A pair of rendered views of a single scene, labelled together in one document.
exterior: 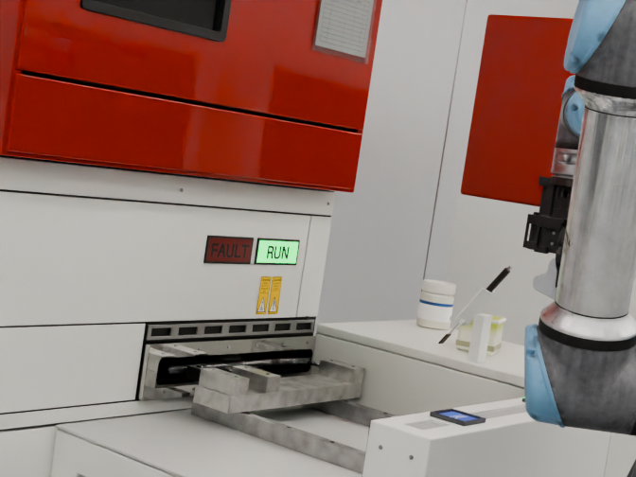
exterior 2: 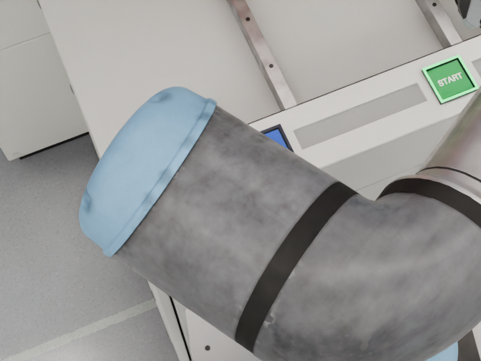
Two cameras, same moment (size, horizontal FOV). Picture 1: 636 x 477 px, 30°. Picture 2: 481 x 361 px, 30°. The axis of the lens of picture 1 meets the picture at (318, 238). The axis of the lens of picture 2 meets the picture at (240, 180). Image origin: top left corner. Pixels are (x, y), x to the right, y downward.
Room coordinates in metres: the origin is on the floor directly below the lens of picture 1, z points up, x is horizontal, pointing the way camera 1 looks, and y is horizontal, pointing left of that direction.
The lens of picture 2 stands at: (1.16, -0.44, 2.01)
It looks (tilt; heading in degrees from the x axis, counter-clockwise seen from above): 67 degrees down; 31
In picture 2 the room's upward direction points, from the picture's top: 2 degrees counter-clockwise
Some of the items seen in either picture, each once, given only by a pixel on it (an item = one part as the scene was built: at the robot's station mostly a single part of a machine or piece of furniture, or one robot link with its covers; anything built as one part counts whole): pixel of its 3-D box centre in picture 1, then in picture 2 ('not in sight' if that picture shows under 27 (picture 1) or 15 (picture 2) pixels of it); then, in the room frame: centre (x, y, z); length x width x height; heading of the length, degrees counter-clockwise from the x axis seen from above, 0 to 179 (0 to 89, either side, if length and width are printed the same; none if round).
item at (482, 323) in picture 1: (473, 322); not in sight; (2.10, -0.30, 1.03); 0.06 x 0.04 x 0.13; 52
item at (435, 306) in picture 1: (435, 304); not in sight; (2.46, -0.26, 1.01); 0.07 x 0.07 x 0.10
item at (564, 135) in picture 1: (585, 114); not in sight; (1.80, -0.37, 1.41); 0.09 x 0.08 x 0.11; 174
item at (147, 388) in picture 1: (233, 364); not in sight; (2.09, 0.12, 0.89); 0.44 x 0.02 x 0.10; 142
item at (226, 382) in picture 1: (223, 380); not in sight; (1.93, 0.12, 0.89); 0.08 x 0.03 x 0.03; 52
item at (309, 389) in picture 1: (282, 392); not in sight; (2.06, 0.02, 0.87); 0.36 x 0.08 x 0.03; 142
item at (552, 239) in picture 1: (564, 218); not in sight; (1.81, -0.37, 1.25); 0.09 x 0.08 x 0.12; 52
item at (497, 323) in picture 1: (480, 333); not in sight; (2.21, -0.33, 1.00); 0.07 x 0.07 x 0.07; 71
